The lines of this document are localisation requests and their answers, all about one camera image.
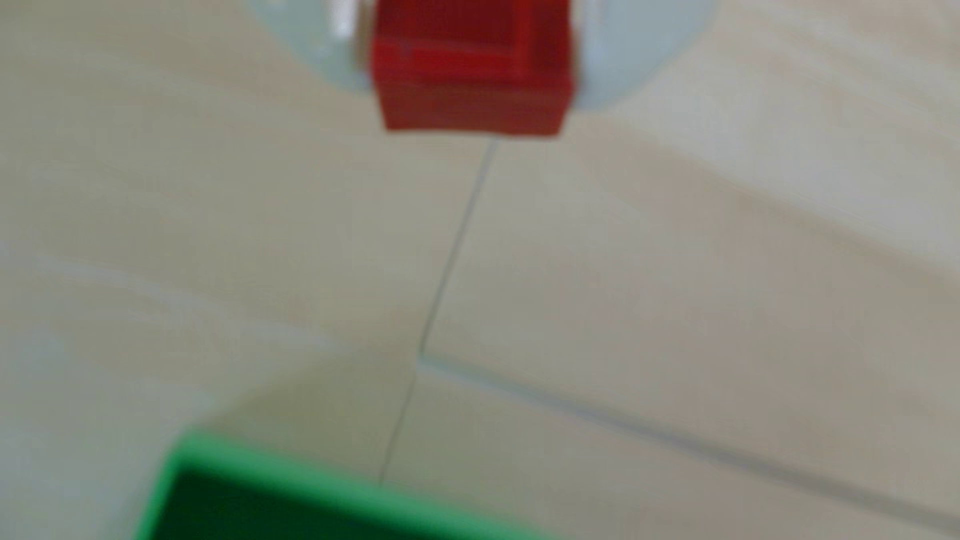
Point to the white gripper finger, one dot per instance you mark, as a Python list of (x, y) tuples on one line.
[(630, 45), (315, 37)]

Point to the red rectangular block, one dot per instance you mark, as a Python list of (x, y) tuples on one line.
[(472, 75)]

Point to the green open box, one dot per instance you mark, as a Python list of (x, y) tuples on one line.
[(300, 502)]

